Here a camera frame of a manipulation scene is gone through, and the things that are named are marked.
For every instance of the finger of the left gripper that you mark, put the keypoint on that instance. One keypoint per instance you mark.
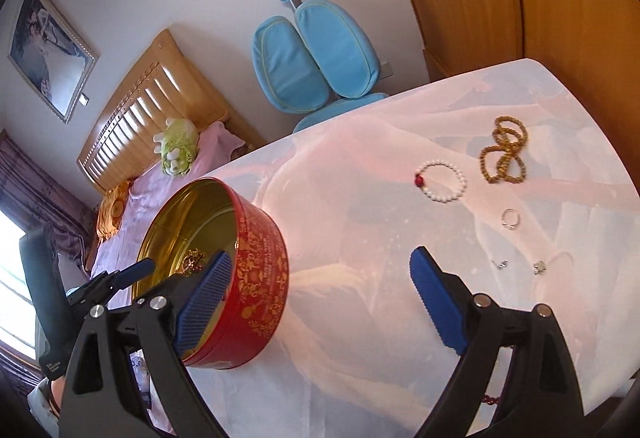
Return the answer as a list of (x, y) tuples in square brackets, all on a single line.
[(134, 273)]

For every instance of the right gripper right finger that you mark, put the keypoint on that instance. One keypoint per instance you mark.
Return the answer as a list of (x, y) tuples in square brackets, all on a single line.
[(540, 396)]

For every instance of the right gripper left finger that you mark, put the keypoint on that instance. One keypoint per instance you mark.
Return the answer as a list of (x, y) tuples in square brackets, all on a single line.
[(101, 395)]

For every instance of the rose gold wristwatch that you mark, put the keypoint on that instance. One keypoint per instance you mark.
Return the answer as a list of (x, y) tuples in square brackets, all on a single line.
[(191, 263)]

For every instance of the small silver charm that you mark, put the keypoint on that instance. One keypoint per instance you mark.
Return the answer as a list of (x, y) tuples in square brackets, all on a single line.
[(539, 267)]

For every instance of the small silver earring stud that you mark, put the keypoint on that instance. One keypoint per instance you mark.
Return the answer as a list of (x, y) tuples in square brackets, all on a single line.
[(501, 264)]

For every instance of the white pearl bracelet red bead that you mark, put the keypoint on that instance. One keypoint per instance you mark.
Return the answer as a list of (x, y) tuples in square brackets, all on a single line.
[(440, 181)]

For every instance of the person's hand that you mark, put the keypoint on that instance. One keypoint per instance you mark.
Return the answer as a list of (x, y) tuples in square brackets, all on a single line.
[(57, 390)]

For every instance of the orange pillow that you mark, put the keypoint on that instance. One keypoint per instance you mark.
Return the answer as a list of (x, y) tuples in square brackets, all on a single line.
[(112, 210)]

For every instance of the red gold round tin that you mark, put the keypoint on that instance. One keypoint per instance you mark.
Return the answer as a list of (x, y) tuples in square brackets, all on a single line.
[(207, 230)]

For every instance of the purple curtain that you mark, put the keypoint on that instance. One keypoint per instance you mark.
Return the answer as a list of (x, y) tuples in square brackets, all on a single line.
[(29, 199)]

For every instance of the green plush toy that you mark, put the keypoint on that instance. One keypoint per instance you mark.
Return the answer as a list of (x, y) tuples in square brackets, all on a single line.
[(177, 146)]

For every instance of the wooden bed headboard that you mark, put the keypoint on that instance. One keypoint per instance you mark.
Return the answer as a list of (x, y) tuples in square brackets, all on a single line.
[(162, 84)]

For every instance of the white patterned tablecloth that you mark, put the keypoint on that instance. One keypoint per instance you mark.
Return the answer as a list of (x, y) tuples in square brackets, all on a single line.
[(356, 354)]

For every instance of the blue desk chair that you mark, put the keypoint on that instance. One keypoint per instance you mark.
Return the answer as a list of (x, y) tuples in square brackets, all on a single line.
[(319, 65)]

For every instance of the wooden wardrobe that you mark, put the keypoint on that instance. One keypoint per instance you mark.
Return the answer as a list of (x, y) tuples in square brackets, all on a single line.
[(525, 17)]

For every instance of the framed wall picture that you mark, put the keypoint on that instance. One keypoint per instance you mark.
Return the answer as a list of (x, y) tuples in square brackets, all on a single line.
[(51, 56)]

